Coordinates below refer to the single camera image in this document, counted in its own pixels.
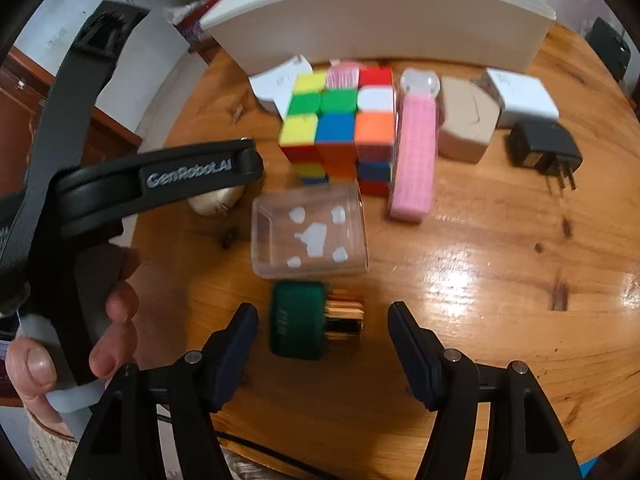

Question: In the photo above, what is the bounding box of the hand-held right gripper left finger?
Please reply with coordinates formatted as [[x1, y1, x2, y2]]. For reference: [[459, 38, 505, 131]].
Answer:
[[66, 303, 260, 480]]

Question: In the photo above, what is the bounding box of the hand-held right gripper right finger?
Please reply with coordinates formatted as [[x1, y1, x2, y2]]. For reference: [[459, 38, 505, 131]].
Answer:
[[388, 302, 585, 480]]

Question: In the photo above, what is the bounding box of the green and gold bottle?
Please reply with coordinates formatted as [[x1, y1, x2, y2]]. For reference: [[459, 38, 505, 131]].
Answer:
[[269, 280, 365, 361]]

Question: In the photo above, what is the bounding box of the clear plastic box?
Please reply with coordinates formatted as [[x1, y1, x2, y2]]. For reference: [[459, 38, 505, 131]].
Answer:
[[251, 182, 370, 280]]

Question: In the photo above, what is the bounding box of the off-white plastic case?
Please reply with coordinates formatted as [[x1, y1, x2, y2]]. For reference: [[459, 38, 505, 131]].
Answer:
[[437, 75, 501, 164]]

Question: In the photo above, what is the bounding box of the multicoloured puzzle cube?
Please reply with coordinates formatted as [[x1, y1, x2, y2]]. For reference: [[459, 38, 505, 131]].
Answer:
[[278, 62, 397, 197]]

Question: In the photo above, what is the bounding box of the black power adapter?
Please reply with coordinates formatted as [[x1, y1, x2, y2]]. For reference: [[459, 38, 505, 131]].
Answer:
[[507, 120, 584, 197]]

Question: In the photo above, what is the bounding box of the white storage box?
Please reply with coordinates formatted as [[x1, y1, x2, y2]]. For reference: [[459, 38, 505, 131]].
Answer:
[[200, 0, 557, 74]]

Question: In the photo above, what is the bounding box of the person's left hand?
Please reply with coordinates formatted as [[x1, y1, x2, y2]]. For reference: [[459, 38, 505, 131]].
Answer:
[[5, 247, 142, 437]]

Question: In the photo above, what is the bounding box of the wooden door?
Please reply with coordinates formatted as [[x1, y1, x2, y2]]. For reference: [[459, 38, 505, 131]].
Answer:
[[0, 45, 144, 196]]

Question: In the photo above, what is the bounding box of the small gold object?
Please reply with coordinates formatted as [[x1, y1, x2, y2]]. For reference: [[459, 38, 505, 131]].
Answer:
[[187, 184, 246, 217]]

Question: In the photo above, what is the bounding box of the small white carton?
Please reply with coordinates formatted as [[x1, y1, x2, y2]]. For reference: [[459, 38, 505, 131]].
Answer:
[[248, 54, 314, 114]]

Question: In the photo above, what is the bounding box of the pink striped packet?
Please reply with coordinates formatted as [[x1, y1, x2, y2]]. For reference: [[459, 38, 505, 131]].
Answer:
[[327, 59, 362, 89]]

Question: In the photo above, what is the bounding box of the white power adapter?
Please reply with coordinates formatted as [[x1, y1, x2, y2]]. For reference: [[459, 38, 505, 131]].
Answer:
[[481, 67, 559, 129]]

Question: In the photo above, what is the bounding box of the dark chair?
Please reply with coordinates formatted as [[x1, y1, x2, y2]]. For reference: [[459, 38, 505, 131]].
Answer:
[[584, 16, 633, 87]]

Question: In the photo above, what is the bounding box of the black cable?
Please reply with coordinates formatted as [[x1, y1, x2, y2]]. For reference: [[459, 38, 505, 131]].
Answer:
[[154, 404, 346, 480]]

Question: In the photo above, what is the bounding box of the grey strap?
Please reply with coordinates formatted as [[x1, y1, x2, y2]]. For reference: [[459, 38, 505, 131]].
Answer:
[[0, 0, 152, 281]]

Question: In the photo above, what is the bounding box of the woven rope stool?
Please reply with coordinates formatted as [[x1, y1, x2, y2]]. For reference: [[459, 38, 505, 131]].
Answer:
[[27, 409, 82, 480]]

